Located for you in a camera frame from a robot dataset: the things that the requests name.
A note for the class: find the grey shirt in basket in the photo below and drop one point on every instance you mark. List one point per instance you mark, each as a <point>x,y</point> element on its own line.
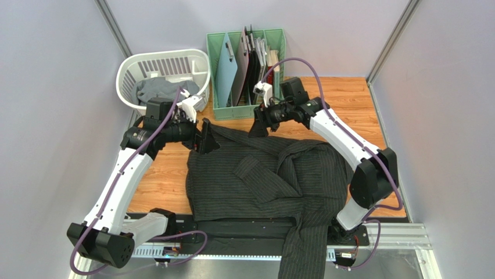
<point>159,87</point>

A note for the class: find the grey notebook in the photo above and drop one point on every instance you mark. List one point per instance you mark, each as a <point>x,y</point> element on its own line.
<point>260,59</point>

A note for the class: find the red book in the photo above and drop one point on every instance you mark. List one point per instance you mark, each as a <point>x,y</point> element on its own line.
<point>270,63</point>

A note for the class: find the green file organizer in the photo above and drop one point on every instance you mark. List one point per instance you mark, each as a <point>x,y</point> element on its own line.
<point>275,38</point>

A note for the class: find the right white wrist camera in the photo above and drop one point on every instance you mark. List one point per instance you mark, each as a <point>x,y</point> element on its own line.
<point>264,90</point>

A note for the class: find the black folder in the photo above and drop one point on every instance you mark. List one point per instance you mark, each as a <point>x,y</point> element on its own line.
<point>252,66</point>

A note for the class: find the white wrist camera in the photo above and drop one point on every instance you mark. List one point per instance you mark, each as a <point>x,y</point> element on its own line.
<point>191,104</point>
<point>264,90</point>

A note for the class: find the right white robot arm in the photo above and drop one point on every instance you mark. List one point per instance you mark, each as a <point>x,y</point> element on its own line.
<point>375,174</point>

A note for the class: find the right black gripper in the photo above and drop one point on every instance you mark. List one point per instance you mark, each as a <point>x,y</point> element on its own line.
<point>264,118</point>

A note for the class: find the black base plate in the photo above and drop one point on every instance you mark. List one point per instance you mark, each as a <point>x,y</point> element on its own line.
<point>226,237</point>

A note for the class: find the mauve clipboard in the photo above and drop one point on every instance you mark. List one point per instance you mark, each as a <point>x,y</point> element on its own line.
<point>242,60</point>

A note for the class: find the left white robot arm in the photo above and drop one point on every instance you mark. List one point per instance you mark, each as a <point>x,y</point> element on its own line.
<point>103,236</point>

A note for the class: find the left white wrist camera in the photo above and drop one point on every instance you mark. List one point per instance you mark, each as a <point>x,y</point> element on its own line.
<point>191,104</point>

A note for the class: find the aluminium rail frame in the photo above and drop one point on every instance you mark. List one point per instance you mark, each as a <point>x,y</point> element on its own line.
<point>373,238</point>

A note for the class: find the blue clipboard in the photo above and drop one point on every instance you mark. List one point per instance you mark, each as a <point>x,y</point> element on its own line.
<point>226,72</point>

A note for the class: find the white laundry basket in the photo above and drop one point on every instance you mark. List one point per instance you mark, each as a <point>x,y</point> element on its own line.
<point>173,66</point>

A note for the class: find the black pinstriped long sleeve shirt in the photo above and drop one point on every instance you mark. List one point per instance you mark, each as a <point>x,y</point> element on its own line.
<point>273,177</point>

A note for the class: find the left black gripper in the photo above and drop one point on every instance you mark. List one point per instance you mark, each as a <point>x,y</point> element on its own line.
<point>204,142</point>

